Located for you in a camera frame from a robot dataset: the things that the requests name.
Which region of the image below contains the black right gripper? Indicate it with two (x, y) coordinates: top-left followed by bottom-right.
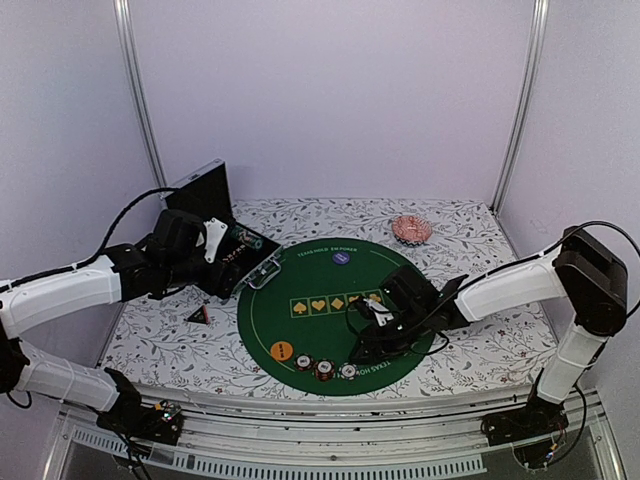
(349, 303), (430, 362)

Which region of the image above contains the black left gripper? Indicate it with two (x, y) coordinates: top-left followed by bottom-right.
(164, 252), (244, 298)

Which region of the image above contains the blue peach 10 chip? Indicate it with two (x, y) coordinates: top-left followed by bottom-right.
(338, 363), (358, 381)

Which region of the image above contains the red black 100 chip stack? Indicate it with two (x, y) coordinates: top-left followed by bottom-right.
(294, 354), (314, 371)

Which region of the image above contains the purple small blind button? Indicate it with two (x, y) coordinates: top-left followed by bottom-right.
(332, 251), (351, 265)

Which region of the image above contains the orange big blind button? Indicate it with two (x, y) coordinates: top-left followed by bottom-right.
(270, 341), (294, 362)

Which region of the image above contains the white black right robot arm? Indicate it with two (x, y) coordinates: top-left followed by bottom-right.
(346, 220), (639, 436)

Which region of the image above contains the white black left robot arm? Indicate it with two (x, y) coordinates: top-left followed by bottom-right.
(1, 188), (240, 434)

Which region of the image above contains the red black chip row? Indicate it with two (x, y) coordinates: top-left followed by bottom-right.
(222, 245), (246, 264)

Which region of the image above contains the black triangular all-in marker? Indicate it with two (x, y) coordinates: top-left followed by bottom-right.
(186, 306), (209, 325)

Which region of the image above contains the aluminium poker chip case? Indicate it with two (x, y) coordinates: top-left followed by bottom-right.
(162, 159), (283, 296)

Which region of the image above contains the green poker chip row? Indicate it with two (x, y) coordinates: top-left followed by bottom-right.
(230, 224), (264, 251)

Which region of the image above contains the round green poker mat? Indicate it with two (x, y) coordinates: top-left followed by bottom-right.
(237, 238), (424, 397)

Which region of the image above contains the red patterned small bowl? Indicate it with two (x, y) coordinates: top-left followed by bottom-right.
(391, 215), (433, 247)

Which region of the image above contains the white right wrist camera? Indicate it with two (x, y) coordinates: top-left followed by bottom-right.
(355, 297), (394, 327)

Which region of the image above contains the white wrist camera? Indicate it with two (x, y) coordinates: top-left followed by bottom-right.
(196, 218), (228, 264)
(355, 297), (394, 327)

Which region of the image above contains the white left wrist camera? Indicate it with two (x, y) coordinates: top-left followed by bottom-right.
(196, 218), (228, 264)

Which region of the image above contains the aluminium front rail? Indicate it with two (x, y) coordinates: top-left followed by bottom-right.
(43, 387), (628, 479)

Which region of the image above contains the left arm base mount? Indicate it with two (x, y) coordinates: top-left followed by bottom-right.
(97, 400), (184, 446)

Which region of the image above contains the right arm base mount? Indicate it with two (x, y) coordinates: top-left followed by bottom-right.
(480, 398), (569, 470)

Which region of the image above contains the left aluminium frame post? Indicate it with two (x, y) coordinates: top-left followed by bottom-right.
(113, 0), (167, 187)

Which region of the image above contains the aluminium frame post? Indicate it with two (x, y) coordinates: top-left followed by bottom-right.
(113, 0), (167, 187)
(490, 0), (550, 216)

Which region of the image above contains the right aluminium frame post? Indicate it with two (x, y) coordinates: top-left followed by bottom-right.
(490, 0), (550, 216)

